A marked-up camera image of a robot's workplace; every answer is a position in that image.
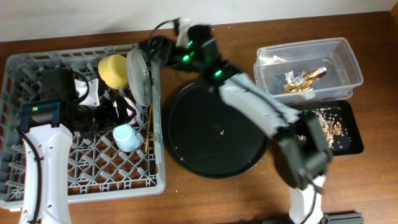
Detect grey dishwasher rack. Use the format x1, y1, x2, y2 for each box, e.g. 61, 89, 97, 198
1, 44, 166, 210

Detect clear plastic bin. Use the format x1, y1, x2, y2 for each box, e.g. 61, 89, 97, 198
254, 37, 363, 105

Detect white tissue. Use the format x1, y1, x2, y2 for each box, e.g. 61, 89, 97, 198
284, 70, 307, 89

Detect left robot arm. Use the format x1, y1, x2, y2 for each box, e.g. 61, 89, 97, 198
18, 68, 137, 223

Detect food scraps with rice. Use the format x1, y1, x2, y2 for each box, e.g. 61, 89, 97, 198
301, 107, 351, 151

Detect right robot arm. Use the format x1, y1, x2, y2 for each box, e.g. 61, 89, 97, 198
139, 18, 333, 223

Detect pink cup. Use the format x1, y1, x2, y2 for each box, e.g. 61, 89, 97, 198
113, 96, 141, 126

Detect round black tray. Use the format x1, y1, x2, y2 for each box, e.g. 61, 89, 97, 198
162, 81, 269, 179

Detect blue cup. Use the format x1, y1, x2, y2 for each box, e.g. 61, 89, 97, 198
113, 124, 141, 152

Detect wooden chopstick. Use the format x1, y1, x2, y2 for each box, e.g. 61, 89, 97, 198
144, 103, 153, 153

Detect yellow bowl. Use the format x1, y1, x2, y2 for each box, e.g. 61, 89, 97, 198
98, 55, 128, 90

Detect grey plate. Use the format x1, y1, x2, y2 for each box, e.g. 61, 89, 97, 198
126, 49, 152, 107

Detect gold snack wrapper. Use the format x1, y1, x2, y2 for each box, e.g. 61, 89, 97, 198
284, 67, 327, 93

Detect black rectangular tray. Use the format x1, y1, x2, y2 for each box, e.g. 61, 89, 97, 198
290, 100, 364, 156

